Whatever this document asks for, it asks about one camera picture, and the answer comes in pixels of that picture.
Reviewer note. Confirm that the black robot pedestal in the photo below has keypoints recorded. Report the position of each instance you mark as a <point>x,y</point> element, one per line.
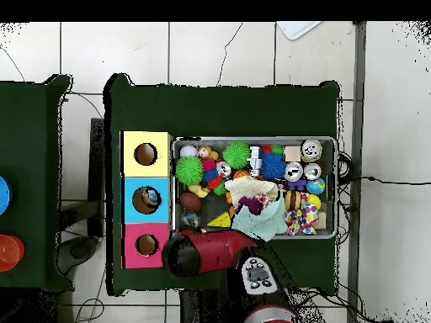
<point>202,309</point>

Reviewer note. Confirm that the wooden cube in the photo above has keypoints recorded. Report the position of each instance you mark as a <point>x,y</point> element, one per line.
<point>292,153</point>
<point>320,220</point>

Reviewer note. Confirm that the blue spiky ball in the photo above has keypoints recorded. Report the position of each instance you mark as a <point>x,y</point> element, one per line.
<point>272,166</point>

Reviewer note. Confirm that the orange plastic cup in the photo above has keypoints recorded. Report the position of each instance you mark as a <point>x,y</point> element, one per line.
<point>8,250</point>

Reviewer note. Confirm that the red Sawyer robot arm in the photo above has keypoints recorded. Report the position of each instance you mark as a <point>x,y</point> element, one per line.
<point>215,250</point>

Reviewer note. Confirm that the large green spiky ball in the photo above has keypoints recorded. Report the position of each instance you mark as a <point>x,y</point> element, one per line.
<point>189,170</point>

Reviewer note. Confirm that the crushed clear plastic bottle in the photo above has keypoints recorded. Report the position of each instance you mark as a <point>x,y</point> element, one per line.
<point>153,195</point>
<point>190,218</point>

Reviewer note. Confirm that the cream cloth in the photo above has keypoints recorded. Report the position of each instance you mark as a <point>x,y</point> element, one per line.
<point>251,188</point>

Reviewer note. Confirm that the mint green cloth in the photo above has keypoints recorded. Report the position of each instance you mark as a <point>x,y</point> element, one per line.
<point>266,222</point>

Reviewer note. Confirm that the white tray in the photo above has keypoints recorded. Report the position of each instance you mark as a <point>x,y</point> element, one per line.
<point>296,28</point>

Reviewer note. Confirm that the blue round disc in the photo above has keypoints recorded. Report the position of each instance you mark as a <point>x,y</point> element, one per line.
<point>4,195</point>

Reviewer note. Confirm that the dark green tablecloth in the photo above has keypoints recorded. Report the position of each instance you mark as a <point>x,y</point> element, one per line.
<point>30,134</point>
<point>219,111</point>

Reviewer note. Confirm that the red plastic cup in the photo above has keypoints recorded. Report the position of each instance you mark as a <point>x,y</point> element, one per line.
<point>22,249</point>

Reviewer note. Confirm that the white baseball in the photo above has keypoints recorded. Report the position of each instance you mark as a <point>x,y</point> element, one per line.
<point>188,150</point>

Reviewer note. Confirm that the silver mesh bin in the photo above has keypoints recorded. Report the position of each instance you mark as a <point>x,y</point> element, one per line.
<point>215,141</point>

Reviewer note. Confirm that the wooden box with three holes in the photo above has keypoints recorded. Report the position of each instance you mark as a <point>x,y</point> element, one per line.
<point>158,208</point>

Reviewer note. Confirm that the silver toy robot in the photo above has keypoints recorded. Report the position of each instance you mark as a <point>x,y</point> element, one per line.
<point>255,161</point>

